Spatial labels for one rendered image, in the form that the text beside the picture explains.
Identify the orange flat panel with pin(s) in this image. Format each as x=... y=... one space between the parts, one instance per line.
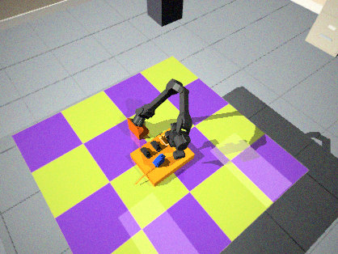
x=144 y=157

